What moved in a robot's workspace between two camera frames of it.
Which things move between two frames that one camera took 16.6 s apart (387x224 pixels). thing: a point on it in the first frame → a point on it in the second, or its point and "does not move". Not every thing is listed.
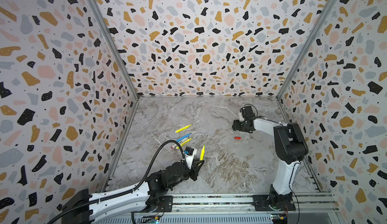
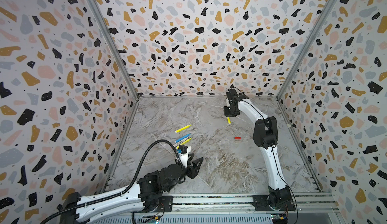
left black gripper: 194,170 does not move
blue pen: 184,137 does not move
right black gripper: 239,125 → 231,111
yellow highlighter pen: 185,127 does not move
